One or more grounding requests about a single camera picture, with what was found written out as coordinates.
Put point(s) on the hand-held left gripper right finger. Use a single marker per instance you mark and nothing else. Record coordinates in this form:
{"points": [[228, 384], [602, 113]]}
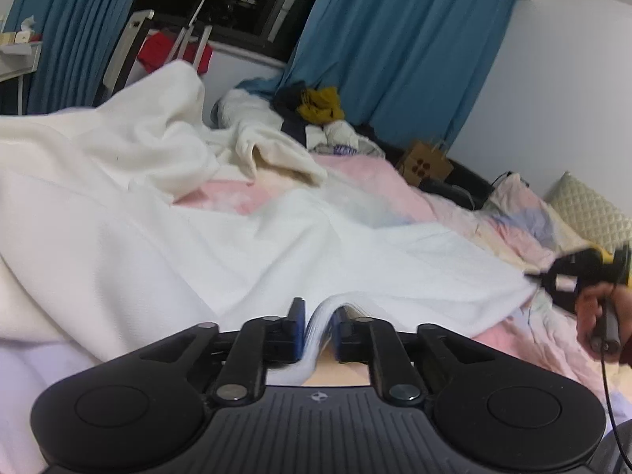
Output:
{"points": [[340, 340]]}

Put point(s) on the black bench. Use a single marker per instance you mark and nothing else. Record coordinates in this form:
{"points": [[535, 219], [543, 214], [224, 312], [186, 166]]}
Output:
{"points": [[459, 182]]}

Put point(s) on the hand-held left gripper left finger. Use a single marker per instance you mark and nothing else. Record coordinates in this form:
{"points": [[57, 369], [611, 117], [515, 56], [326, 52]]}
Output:
{"points": [[295, 335]]}

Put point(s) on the white thin garment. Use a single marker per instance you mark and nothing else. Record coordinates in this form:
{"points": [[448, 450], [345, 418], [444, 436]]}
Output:
{"points": [[247, 256]]}

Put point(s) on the black cloth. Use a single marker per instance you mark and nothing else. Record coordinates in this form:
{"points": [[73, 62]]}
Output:
{"points": [[289, 96]]}

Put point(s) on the garment steamer stand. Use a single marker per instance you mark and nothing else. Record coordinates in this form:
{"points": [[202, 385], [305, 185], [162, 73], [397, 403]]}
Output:
{"points": [[193, 15]]}

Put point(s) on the mustard yellow cloth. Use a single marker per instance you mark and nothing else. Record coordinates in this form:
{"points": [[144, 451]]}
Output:
{"points": [[321, 103]]}

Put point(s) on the brown paper bag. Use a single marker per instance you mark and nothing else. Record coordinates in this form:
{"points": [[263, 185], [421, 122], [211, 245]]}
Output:
{"points": [[424, 165]]}

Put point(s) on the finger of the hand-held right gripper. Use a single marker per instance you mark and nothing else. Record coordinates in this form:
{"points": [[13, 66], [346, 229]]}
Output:
{"points": [[555, 296], [568, 262]]}

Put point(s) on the white shelf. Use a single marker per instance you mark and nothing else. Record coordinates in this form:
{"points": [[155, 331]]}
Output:
{"points": [[19, 54]]}

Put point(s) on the pastel tie-dye bed quilt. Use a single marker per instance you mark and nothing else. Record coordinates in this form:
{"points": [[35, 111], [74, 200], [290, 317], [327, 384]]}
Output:
{"points": [[395, 192]]}

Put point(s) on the beige quilted pillow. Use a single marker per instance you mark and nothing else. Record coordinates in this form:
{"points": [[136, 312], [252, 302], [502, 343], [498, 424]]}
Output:
{"points": [[592, 212]]}

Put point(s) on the grey white clothes pile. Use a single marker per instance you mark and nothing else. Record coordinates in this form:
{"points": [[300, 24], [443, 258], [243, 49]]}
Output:
{"points": [[340, 136]]}

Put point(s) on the white duvet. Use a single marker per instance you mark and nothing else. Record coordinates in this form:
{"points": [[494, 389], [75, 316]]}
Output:
{"points": [[247, 108]]}

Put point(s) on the blue curtain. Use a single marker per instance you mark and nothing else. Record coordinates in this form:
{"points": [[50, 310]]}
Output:
{"points": [[405, 44], [74, 34]]}

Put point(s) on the red cloth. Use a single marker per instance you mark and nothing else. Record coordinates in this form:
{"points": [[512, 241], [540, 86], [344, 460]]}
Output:
{"points": [[158, 52]]}

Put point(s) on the person's right hand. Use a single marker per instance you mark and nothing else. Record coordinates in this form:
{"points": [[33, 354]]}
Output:
{"points": [[587, 318]]}

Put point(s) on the white folding frame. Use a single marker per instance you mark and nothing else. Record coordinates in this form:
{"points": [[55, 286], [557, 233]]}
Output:
{"points": [[126, 49]]}

